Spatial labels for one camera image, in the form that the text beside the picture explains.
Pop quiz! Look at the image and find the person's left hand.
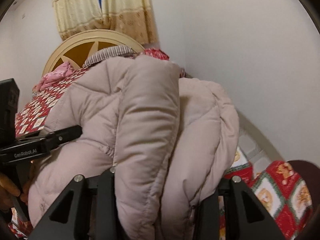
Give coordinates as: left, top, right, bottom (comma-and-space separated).
0, 164, 35, 212

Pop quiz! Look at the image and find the striped pillow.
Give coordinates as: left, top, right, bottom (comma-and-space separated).
82, 46, 136, 68

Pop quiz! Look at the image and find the red floral cloth bundle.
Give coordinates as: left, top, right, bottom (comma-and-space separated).
141, 48, 170, 61

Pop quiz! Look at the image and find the left beige patterned curtain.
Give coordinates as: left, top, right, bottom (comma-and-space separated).
52, 0, 104, 40

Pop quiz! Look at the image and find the right beige patterned curtain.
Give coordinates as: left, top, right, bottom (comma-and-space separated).
101, 0, 158, 44

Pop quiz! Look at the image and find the beige patterned curtain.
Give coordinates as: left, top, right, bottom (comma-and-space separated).
52, 0, 104, 40
101, 0, 158, 44

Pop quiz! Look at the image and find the red patchwork bear bedspread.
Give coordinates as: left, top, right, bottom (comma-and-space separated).
15, 68, 315, 239

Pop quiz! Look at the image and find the cream arched wooden headboard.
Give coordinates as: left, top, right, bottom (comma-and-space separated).
42, 29, 144, 75

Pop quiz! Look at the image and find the beige quilted puffer jacket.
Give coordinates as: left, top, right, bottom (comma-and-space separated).
28, 55, 239, 239

